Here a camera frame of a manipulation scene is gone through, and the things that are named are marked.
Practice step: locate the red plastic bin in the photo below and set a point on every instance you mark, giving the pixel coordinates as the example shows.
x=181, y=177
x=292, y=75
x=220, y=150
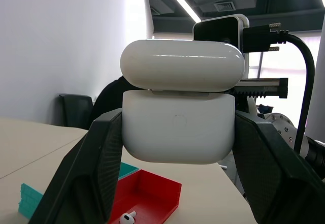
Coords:
x=149, y=196

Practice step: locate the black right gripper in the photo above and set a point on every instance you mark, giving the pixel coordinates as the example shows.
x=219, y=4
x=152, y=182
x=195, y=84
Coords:
x=269, y=88

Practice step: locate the long ceiling light strip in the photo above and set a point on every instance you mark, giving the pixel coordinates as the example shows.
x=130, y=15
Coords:
x=180, y=0

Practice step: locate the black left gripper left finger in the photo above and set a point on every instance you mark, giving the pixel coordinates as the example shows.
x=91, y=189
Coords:
x=86, y=163

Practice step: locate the person in dark clothing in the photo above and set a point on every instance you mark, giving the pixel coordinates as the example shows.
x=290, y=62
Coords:
x=106, y=102

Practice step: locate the white earbud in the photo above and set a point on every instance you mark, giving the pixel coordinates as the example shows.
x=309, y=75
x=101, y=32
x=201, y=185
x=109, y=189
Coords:
x=126, y=218

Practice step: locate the white earbud charging case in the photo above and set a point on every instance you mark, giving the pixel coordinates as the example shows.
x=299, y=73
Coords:
x=177, y=122

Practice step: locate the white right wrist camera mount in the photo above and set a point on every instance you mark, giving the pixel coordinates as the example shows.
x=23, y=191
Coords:
x=218, y=29

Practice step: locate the black office chair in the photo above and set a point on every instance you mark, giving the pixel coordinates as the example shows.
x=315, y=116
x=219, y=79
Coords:
x=76, y=111

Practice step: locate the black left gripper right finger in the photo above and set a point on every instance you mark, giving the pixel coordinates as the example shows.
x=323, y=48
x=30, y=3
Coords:
x=269, y=173

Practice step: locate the teal plastic bin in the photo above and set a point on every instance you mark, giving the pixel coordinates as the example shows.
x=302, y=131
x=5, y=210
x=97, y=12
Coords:
x=29, y=199

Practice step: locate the ceiling air vent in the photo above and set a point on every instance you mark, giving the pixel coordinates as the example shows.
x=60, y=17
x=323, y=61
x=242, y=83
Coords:
x=224, y=6

